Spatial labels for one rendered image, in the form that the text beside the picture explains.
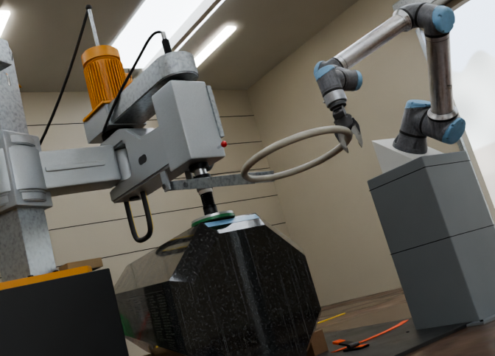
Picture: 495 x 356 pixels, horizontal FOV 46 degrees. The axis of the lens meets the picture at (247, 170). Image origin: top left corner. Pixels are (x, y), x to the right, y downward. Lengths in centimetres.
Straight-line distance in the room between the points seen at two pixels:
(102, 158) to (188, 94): 72
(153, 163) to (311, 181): 656
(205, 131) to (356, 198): 611
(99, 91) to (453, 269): 219
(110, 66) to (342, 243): 623
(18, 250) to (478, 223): 234
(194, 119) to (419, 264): 138
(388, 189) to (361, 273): 587
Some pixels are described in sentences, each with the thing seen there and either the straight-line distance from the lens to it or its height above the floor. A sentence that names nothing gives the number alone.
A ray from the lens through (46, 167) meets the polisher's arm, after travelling 329.
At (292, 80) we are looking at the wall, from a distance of 972.
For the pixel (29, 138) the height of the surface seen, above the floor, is 152.
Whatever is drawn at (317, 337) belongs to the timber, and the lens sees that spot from 340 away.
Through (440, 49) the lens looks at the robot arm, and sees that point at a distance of 293.
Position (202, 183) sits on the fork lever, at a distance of 282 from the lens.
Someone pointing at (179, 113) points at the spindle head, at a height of 134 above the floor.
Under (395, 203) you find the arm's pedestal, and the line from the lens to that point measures 321.
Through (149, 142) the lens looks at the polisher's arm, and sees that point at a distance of 311.
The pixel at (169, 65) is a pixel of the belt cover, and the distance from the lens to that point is 299.
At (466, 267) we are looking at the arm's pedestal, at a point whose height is 26.
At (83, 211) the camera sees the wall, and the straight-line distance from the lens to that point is 843.
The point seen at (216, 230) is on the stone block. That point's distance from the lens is 273.
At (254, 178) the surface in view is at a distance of 251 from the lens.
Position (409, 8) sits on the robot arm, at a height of 148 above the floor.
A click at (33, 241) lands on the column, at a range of 317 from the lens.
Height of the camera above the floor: 39
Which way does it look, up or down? 12 degrees up
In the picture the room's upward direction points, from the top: 16 degrees counter-clockwise
